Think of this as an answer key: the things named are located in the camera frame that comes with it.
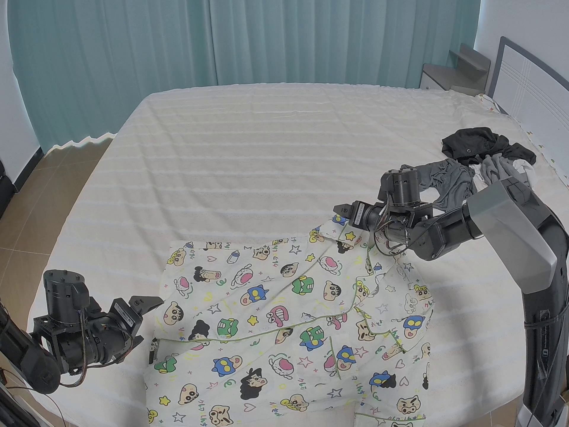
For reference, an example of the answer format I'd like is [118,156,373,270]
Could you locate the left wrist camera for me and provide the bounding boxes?
[87,297,115,324]

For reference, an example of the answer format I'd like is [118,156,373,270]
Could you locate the dark grey garment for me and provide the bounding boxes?
[400,158,476,212]

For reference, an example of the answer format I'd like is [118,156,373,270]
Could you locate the black garment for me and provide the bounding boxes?
[441,127,536,165]

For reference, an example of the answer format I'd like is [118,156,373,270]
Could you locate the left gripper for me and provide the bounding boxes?
[60,296,166,368]

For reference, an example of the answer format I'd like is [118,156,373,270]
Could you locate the grey bedside table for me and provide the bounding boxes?
[421,43,491,94]

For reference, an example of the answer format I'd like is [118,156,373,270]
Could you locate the light grey garment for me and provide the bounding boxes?
[473,153,534,190]

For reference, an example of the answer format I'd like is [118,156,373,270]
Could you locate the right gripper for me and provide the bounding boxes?
[349,200,393,233]

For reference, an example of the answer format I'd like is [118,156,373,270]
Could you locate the bed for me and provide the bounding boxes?
[18,36,569,427]

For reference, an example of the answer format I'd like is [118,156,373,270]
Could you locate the white printed pyjama top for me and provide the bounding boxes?
[143,214,434,427]

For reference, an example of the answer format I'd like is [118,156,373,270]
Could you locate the black cable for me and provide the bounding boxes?
[60,327,134,389]

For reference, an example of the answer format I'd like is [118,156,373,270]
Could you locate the blue-green curtain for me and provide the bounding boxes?
[9,0,483,154]

